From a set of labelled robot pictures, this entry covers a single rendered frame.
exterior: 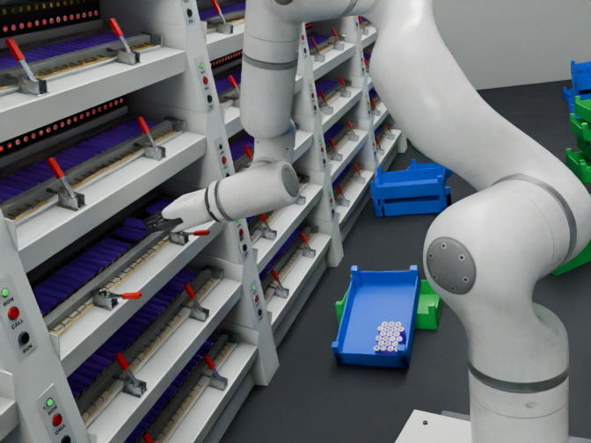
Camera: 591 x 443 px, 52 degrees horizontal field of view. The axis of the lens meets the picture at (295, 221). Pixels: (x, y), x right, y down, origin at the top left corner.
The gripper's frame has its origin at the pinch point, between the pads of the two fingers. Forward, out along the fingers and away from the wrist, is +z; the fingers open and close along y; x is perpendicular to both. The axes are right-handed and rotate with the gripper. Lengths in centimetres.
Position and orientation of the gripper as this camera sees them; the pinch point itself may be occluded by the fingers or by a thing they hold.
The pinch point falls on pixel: (156, 221)
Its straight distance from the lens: 126.6
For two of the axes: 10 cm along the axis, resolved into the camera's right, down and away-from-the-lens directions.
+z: -8.7, 2.3, 4.4
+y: -3.2, 4.0, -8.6
